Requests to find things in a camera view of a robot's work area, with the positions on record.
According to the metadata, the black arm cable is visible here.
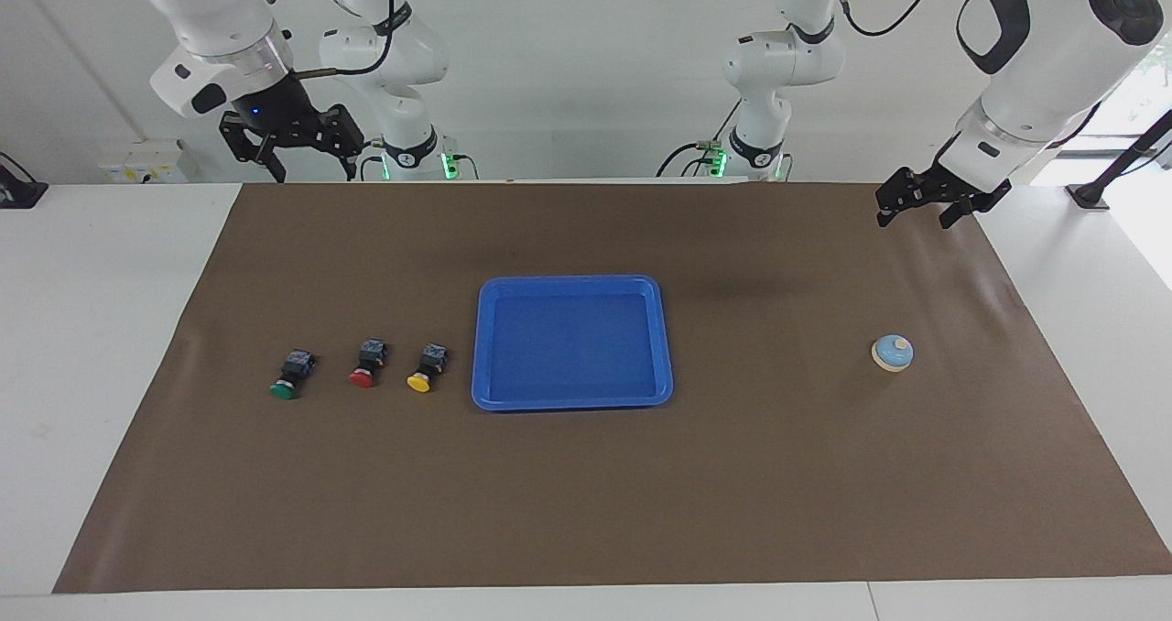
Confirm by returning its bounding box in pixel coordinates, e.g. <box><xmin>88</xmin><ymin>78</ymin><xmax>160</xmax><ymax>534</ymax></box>
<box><xmin>264</xmin><ymin>0</ymin><xmax>396</xmax><ymax>80</ymax></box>
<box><xmin>829</xmin><ymin>0</ymin><xmax>955</xmax><ymax>38</ymax></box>

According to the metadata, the black left base cable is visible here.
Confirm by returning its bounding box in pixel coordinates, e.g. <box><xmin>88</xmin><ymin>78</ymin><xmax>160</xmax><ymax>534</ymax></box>
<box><xmin>655</xmin><ymin>99</ymin><xmax>741</xmax><ymax>180</ymax></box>

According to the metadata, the red push button switch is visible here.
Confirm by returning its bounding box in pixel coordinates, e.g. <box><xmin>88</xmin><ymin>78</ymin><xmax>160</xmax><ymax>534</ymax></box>
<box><xmin>349</xmin><ymin>339</ymin><xmax>388</xmax><ymax>389</ymax></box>

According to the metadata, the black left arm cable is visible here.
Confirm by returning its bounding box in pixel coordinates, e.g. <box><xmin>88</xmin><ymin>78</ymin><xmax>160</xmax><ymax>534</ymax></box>
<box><xmin>829</xmin><ymin>0</ymin><xmax>955</xmax><ymax>38</ymax></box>

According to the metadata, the light blue desk bell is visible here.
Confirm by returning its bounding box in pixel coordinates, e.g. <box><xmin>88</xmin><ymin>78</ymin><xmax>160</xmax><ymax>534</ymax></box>
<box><xmin>871</xmin><ymin>334</ymin><xmax>915</xmax><ymax>373</ymax></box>

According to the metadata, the white wall socket box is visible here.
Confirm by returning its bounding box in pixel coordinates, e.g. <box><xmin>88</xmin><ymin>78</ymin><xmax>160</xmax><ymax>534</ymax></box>
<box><xmin>99</xmin><ymin>139</ymin><xmax>190</xmax><ymax>185</ymax></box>

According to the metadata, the black clamp stand base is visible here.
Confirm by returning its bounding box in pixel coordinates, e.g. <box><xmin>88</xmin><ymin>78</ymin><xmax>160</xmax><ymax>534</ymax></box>
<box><xmin>0</xmin><ymin>151</ymin><xmax>49</xmax><ymax>210</ymax></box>

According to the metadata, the brown table mat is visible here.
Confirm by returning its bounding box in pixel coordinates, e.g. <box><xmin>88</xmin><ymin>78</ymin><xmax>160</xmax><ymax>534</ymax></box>
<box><xmin>52</xmin><ymin>181</ymin><xmax>1172</xmax><ymax>594</ymax></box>

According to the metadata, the black slanted stand pole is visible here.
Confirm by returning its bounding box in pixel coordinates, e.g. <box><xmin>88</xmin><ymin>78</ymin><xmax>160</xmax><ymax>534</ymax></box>
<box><xmin>1066</xmin><ymin>108</ymin><xmax>1172</xmax><ymax>212</ymax></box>

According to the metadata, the yellow push button switch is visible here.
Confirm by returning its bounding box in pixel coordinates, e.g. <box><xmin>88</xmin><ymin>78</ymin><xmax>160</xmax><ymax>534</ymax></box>
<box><xmin>407</xmin><ymin>343</ymin><xmax>449</xmax><ymax>394</ymax></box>

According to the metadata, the green push button switch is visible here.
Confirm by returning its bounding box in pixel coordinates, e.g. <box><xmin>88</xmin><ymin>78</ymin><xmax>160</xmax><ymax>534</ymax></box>
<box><xmin>269</xmin><ymin>350</ymin><xmax>317</xmax><ymax>400</ymax></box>

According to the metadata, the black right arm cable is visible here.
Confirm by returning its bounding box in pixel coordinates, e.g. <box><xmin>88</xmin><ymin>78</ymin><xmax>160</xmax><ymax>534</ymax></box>
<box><xmin>264</xmin><ymin>0</ymin><xmax>396</xmax><ymax>80</ymax></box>

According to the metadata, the blue plastic tray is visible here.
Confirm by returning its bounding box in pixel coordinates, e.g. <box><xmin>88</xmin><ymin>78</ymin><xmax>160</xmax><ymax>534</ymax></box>
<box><xmin>471</xmin><ymin>275</ymin><xmax>675</xmax><ymax>412</ymax></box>

